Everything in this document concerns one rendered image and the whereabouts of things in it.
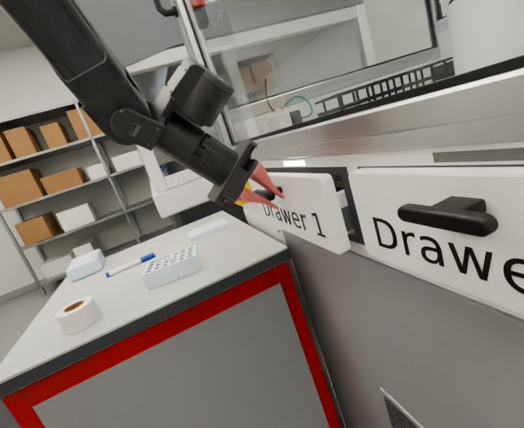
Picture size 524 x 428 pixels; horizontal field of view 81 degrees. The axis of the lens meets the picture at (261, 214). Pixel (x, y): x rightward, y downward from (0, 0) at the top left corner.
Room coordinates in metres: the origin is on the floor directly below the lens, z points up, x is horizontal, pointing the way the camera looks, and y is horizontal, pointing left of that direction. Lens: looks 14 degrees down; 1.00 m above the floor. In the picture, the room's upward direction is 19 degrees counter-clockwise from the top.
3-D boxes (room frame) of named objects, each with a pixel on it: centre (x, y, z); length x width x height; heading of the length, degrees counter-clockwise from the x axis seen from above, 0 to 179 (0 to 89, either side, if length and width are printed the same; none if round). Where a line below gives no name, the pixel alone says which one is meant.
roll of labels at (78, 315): (0.57, 0.41, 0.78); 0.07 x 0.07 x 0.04
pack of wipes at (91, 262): (0.97, 0.59, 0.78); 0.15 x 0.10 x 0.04; 22
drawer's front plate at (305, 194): (0.51, -0.05, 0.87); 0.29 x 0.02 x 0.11; 17
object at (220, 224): (0.95, 0.18, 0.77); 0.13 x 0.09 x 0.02; 107
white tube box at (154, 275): (0.67, 0.23, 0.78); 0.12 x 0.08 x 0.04; 96
